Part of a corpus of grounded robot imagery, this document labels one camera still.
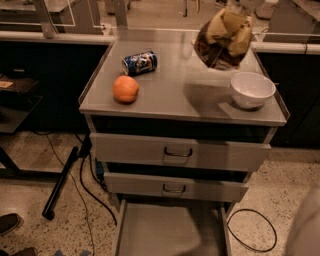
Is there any middle grey drawer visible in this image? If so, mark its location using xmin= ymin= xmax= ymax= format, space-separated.
xmin=104 ymin=172 xmax=248 ymax=203

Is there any black metal stand leg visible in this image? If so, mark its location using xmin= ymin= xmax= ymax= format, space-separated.
xmin=42 ymin=147 xmax=78 ymax=221

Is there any brown sea salt chip bag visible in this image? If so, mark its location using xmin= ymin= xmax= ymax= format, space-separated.
xmin=193 ymin=7 xmax=252 ymax=70

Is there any top grey drawer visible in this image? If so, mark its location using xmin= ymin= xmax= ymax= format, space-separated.
xmin=90 ymin=133 xmax=271 ymax=172

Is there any bottom open grey drawer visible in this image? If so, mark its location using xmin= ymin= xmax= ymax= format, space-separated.
xmin=112 ymin=199 xmax=232 ymax=256

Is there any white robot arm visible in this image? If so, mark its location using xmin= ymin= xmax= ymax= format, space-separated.
xmin=284 ymin=186 xmax=320 ymax=256

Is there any white ceramic bowl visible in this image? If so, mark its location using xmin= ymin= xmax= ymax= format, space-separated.
xmin=230 ymin=72 xmax=276 ymax=109

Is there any black cable on floor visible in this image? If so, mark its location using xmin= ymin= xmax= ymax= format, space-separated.
xmin=78 ymin=133 xmax=118 ymax=227

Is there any orange fruit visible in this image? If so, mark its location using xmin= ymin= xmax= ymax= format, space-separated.
xmin=113 ymin=75 xmax=140 ymax=103

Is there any dark shoe upper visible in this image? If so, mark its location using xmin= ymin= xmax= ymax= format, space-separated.
xmin=0 ymin=213 xmax=21 ymax=235

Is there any dark side table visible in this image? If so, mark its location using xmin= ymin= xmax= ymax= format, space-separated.
xmin=0 ymin=74 xmax=41 ymax=179

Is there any black looped floor cable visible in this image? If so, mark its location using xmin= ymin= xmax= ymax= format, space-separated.
xmin=226 ymin=208 xmax=278 ymax=254

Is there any blue soda can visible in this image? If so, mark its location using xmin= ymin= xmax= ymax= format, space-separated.
xmin=121 ymin=50 xmax=158 ymax=76

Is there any grey metal drawer cabinet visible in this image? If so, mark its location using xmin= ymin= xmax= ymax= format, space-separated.
xmin=78 ymin=27 xmax=290 ymax=214

